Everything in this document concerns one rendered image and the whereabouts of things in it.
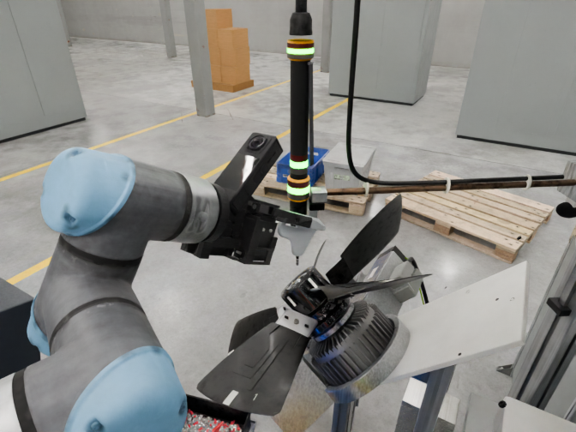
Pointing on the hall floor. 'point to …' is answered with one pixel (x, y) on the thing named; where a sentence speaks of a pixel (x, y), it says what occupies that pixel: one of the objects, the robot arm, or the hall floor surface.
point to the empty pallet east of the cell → (477, 216)
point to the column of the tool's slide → (548, 353)
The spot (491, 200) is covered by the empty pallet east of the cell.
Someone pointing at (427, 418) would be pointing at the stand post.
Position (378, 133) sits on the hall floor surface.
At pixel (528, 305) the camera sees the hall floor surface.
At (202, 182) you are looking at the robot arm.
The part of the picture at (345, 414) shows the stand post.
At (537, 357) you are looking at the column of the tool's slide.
